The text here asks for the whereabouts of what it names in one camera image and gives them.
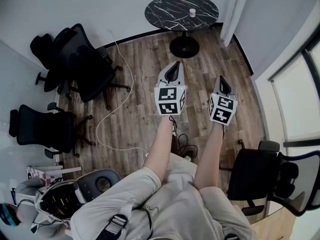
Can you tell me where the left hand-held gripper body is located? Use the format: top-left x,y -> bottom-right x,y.
154,78 -> 189,116

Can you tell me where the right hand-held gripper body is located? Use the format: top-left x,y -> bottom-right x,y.
207,90 -> 239,127

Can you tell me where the person's left forearm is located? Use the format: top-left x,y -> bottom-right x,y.
142,115 -> 176,185

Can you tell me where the person's right forearm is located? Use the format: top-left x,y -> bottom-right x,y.
193,123 -> 226,191

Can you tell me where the round black marble table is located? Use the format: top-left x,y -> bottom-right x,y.
144,0 -> 220,59

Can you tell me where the window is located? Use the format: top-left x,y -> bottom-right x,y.
268,41 -> 320,143

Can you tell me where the black mesh office chair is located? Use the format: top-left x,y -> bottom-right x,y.
8,102 -> 97,160
29,33 -> 65,93
219,140 -> 320,218
53,23 -> 132,110

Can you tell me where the white curtain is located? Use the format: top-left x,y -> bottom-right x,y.
221,0 -> 252,49

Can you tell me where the person's light shirt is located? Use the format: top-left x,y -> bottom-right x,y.
69,152 -> 257,240

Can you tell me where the light wooden desk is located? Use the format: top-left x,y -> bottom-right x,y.
249,203 -> 301,240

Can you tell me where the white cable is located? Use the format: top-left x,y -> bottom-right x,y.
96,28 -> 150,158

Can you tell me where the black cable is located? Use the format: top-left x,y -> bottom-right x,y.
168,115 -> 199,163

